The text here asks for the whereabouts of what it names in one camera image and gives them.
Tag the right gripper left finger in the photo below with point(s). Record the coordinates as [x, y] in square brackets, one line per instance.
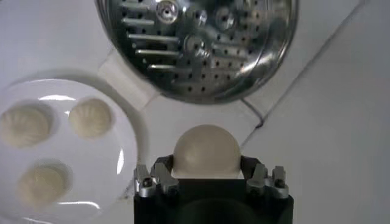
[161, 179]

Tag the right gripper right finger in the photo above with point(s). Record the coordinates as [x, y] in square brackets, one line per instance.
[259, 179]

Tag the white steamed baozi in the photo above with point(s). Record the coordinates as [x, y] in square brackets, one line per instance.
[41, 185]
[207, 149]
[24, 126]
[90, 117]

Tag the stainless steel steamer basket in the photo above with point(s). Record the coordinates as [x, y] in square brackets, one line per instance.
[198, 73]

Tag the white work table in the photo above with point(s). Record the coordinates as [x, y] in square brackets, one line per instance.
[170, 121]

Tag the white round plate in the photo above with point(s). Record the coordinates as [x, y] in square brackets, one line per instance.
[91, 170]

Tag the cream electric cooking pot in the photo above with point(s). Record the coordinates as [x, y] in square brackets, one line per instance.
[125, 80]

